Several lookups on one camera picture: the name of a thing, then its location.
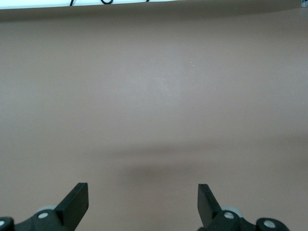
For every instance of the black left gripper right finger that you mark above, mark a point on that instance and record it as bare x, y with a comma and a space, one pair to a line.
208, 209

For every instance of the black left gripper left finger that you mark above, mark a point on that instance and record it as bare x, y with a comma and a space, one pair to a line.
72, 209

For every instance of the small metal table bracket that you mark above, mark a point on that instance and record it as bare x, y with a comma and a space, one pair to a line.
304, 3

